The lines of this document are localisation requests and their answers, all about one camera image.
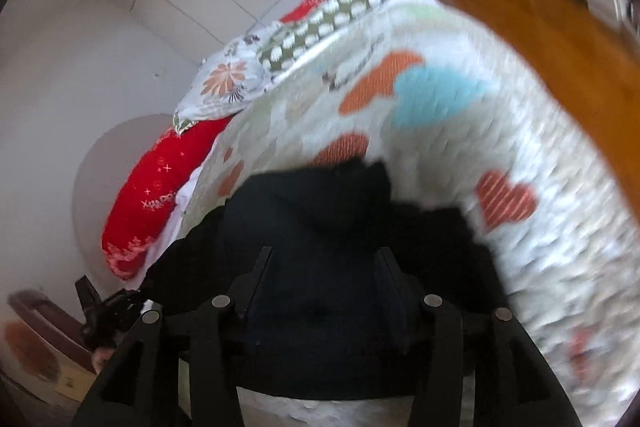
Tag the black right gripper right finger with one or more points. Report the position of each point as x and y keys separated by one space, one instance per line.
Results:
x=462 y=326

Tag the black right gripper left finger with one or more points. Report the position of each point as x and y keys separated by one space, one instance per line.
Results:
x=176 y=370

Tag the black pants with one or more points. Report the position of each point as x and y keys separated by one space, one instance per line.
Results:
x=326 y=323

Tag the left hand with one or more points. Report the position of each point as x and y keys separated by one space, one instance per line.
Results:
x=100 y=357

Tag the red long pillow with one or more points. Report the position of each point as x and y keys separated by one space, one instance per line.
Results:
x=156 y=188

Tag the white floral pillow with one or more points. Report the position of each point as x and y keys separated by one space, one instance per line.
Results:
x=227 y=82

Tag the white quilt with hearts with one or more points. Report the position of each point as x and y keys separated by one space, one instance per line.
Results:
x=460 y=119

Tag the wooden door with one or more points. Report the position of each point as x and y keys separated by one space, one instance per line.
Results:
x=587 y=67

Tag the olive cloud-pattern bolster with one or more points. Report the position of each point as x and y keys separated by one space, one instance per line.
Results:
x=294 y=39

